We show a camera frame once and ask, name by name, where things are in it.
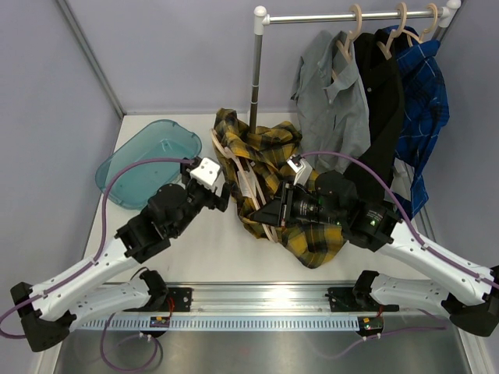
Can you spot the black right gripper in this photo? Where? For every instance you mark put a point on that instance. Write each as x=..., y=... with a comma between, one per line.
x=270, y=213

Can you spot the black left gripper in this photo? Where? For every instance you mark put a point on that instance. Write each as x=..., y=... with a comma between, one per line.
x=214, y=202

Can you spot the yellow plaid shirt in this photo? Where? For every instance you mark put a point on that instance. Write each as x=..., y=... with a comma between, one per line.
x=312, y=244

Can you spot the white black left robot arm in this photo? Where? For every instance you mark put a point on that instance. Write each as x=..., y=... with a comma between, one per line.
x=50, y=310

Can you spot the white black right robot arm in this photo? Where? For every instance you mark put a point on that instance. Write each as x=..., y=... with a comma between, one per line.
x=460, y=290

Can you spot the grey shirt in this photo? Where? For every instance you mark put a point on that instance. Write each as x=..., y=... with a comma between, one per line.
x=331, y=103

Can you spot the black shirt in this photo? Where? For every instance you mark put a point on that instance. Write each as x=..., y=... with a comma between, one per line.
x=386, y=102

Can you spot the blue plaid shirt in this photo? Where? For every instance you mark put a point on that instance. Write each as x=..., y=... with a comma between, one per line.
x=425, y=114

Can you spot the wooden hanger of grey shirt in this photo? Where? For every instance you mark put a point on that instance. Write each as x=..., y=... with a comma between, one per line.
x=352, y=35

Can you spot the wooden hanger of black shirt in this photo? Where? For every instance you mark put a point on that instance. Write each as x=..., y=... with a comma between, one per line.
x=385, y=48

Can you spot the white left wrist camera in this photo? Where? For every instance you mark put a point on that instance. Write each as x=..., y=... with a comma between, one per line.
x=206, y=171

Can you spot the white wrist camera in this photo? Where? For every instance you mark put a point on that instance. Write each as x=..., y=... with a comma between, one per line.
x=206, y=171
x=302, y=169

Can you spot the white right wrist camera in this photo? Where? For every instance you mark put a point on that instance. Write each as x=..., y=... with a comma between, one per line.
x=302, y=169

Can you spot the aluminium mounting rail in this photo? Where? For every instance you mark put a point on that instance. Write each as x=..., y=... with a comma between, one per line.
x=294, y=298

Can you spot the white slotted cable duct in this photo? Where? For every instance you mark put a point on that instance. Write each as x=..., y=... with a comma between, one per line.
x=225, y=323

